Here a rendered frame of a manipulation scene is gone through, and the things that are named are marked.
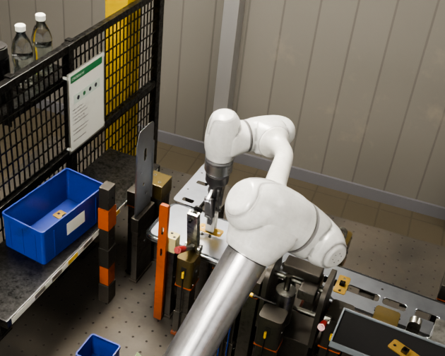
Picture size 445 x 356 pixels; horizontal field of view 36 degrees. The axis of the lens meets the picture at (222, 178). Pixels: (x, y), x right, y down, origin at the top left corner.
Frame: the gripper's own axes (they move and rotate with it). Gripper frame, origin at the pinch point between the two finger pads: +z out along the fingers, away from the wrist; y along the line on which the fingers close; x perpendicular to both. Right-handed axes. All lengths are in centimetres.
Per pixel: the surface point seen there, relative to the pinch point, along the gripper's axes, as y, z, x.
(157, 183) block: 10.4, 1.0, 25.8
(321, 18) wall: 192, -1, 21
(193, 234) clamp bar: -16.2, -6.0, -0.4
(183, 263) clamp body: -20.0, 3.1, 0.4
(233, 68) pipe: 180, 38, 64
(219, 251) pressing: -5.0, 6.8, -5.8
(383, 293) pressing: 3, 6, -60
